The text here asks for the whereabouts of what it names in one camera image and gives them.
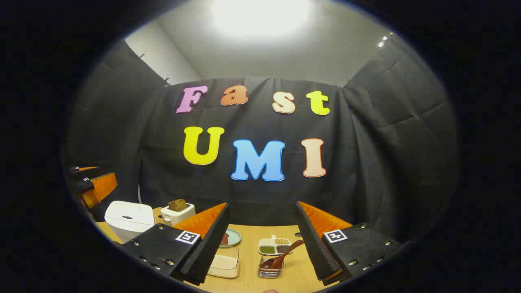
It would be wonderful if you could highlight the black backdrop cloth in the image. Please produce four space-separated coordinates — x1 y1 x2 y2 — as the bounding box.
65 39 458 245

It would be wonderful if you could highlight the white divided bean dish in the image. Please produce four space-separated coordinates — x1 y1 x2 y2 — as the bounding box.
258 235 293 256

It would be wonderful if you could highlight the brown wooden spoon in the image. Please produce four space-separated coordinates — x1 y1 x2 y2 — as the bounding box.
260 240 305 270

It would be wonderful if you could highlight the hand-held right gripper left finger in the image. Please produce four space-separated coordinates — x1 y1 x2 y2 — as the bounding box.
122 202 230 284

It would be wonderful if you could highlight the white rice cooker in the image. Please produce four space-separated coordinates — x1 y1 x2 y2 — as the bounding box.
105 201 156 244

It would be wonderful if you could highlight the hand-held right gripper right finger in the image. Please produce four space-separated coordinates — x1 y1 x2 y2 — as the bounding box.
296 201 401 285

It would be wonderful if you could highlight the pale green plate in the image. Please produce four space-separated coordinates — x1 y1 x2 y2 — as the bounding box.
220 228 241 248

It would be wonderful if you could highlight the white toaster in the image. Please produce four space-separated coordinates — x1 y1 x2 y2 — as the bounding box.
160 203 196 227

